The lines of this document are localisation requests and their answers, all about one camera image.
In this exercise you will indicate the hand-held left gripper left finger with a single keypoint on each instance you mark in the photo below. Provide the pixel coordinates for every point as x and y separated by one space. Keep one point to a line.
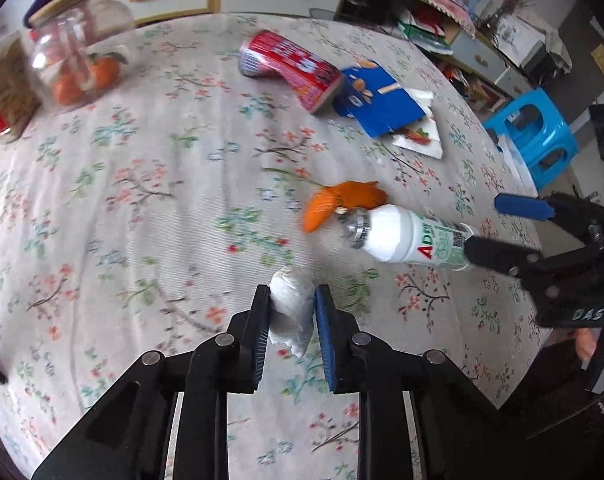
259 330

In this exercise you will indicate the plastic jar with red label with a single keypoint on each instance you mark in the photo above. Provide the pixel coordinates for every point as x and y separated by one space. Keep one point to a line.
4 95

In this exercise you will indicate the white paper napkin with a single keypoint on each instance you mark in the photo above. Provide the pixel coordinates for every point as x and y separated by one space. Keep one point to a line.
427 135

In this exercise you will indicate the dried branches in vase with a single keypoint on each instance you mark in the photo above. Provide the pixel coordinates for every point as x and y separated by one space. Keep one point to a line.
507 15

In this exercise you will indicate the low wooden side cabinet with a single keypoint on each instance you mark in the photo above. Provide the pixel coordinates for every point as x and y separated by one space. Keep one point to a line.
472 45

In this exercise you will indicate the red drink can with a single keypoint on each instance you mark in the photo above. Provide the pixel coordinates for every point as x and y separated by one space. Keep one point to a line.
292 65

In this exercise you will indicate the blue almond print carton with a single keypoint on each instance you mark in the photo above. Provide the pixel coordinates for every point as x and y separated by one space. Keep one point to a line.
377 100

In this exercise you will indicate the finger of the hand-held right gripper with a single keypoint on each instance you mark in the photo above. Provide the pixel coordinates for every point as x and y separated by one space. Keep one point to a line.
499 257
522 206

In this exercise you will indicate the blue plastic stool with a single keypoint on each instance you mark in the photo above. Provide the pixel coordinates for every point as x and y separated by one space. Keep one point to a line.
537 125

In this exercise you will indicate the white plastic drink bottle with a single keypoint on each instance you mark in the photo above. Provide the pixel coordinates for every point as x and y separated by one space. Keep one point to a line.
407 235

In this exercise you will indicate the glass jar with oranges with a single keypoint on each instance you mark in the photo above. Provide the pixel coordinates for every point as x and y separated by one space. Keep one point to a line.
76 60

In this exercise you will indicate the person's right hand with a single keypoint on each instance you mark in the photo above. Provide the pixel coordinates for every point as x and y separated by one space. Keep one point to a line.
584 342

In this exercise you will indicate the orange peel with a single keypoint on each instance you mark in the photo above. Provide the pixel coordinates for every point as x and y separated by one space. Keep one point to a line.
342 200

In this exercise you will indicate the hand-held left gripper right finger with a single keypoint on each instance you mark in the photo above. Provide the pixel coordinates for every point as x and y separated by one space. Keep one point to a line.
324 330

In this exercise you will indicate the white plastic bin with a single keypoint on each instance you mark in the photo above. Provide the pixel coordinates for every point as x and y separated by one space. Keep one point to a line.
514 160

